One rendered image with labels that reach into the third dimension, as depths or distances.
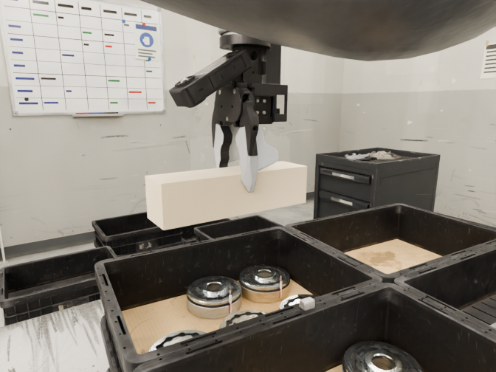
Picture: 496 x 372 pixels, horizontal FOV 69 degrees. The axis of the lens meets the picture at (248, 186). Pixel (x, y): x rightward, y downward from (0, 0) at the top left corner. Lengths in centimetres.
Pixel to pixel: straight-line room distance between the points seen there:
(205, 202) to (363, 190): 164
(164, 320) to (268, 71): 45
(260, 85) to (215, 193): 16
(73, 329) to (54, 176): 247
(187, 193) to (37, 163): 289
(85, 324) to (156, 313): 30
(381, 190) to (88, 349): 159
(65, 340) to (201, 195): 56
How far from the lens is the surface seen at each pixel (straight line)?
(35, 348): 94
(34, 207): 338
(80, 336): 94
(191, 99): 46
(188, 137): 362
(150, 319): 70
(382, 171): 202
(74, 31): 336
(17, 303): 142
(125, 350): 47
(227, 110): 52
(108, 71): 337
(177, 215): 47
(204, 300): 68
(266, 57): 54
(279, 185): 55
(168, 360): 44
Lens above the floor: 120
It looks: 13 degrees down
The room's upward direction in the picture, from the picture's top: straight up
